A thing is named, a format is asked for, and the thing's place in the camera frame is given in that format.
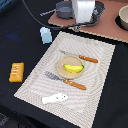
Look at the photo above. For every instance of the round beige plate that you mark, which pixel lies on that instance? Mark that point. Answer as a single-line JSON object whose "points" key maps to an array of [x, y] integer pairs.
{"points": [[70, 60]]}

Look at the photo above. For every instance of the knife with wooden handle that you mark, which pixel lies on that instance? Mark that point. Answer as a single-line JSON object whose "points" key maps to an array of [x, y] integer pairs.
{"points": [[79, 56]]}

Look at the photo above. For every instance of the yellow banana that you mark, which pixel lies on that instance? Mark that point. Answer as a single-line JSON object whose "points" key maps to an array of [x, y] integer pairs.
{"points": [[73, 69]]}

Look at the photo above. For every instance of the grey saucepan with handle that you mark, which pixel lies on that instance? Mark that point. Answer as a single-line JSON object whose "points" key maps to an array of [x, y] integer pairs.
{"points": [[64, 9]]}

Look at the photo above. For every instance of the white toy fish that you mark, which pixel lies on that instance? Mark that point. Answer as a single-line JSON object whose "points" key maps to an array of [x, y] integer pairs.
{"points": [[59, 97]]}

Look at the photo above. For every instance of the grey pot with handles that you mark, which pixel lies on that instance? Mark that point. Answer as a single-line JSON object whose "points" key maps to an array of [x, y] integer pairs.
{"points": [[99, 9]]}

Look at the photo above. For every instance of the light blue cup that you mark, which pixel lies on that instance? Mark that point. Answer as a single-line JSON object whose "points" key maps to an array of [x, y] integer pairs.
{"points": [[45, 35]]}

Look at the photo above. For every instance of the fork with wooden handle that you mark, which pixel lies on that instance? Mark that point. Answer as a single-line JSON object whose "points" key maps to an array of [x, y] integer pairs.
{"points": [[55, 77]]}

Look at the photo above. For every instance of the beige bowl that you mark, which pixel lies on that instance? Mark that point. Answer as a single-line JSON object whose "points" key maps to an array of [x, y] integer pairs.
{"points": [[123, 14]]}

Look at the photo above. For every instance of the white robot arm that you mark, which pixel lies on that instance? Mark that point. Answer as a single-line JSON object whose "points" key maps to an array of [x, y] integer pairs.
{"points": [[83, 10]]}

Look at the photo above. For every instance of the pink stove board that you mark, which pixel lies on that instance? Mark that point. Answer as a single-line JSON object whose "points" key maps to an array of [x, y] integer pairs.
{"points": [[107, 26]]}

